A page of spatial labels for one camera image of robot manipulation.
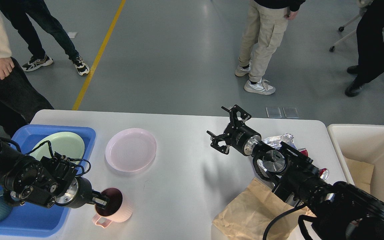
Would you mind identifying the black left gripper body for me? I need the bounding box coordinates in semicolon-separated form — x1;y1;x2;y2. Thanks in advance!
56;177;93;208

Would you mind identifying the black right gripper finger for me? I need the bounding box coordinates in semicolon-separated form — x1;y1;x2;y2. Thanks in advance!
221;105;252;130
207;131;231;155

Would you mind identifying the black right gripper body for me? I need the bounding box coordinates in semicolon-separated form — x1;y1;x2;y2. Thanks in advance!
225;123;262;156

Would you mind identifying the pink mug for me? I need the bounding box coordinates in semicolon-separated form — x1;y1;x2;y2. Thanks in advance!
92;187;133;228

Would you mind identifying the aluminium foil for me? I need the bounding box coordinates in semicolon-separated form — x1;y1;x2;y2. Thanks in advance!
257;133;297;173

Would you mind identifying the pink plate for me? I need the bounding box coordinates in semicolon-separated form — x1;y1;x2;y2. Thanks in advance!
105;128;157;173

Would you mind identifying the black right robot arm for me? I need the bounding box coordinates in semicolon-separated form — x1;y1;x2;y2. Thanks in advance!
207;105;384;240

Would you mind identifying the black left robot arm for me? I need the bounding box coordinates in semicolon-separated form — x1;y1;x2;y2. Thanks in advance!
0;138;110;209

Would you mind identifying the green plate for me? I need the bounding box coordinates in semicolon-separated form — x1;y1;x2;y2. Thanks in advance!
29;132;84;160

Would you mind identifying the blue plastic tray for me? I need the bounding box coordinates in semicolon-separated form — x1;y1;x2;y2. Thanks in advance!
0;124;96;237

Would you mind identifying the brown paper bag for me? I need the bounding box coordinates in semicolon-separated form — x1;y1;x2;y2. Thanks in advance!
213;177;312;240

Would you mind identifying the crushed red can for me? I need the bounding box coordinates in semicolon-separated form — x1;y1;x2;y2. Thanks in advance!
298;148;329;181

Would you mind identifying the person in cream sweater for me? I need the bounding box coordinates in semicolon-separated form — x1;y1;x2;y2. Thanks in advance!
0;13;53;137

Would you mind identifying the beige plastic bin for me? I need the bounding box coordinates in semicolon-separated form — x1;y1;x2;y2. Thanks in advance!
327;124;384;202

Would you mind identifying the white office chair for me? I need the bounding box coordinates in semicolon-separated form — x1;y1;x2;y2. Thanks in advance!
329;0;384;65

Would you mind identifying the person in blue jeans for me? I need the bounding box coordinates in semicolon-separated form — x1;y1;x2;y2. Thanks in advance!
0;0;90;76

